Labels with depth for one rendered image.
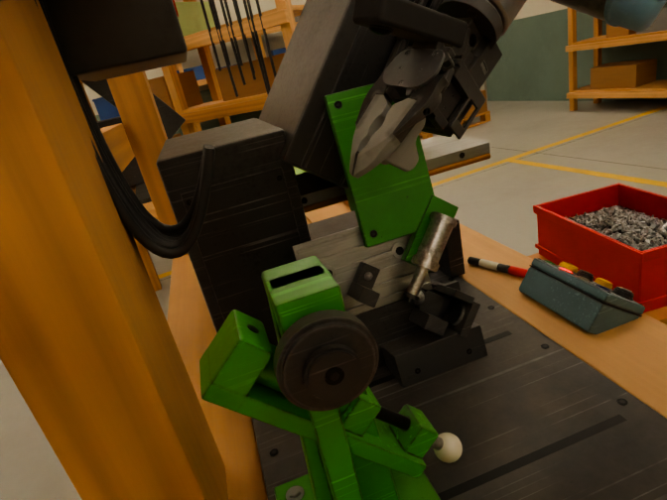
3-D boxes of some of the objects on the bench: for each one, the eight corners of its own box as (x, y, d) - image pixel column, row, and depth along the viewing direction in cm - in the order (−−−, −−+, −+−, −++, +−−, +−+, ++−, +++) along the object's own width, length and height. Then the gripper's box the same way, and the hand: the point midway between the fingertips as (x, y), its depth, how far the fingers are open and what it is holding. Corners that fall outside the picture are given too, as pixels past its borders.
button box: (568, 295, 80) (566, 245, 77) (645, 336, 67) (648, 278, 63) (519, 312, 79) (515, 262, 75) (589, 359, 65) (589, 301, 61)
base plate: (361, 214, 138) (360, 207, 137) (823, 545, 38) (828, 527, 37) (220, 257, 130) (218, 250, 129) (333, 818, 30) (327, 804, 29)
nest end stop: (446, 327, 69) (459, 296, 69) (466, 338, 63) (480, 304, 63) (439, 325, 69) (452, 294, 69) (459, 335, 63) (473, 301, 63)
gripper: (525, 53, 50) (415, 219, 49) (460, 52, 56) (361, 196, 55) (494, -14, 44) (369, 173, 43) (425, -6, 51) (316, 155, 50)
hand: (356, 161), depth 47 cm, fingers closed
